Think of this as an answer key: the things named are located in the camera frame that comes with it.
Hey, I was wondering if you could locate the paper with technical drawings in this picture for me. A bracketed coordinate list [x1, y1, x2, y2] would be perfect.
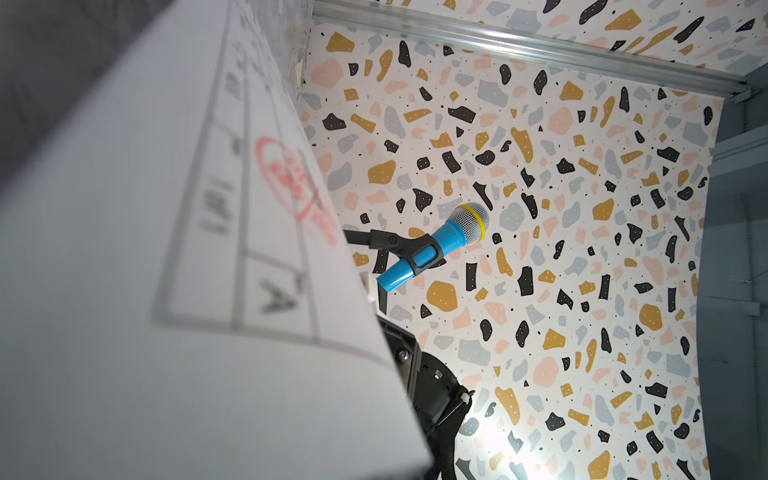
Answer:
[1, 1, 433, 479]

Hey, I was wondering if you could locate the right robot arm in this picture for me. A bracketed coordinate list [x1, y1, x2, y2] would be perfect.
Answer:
[378, 315, 474, 479]

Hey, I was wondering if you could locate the blue toy microphone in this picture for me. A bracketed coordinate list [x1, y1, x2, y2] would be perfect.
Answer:
[377, 202, 490, 293]

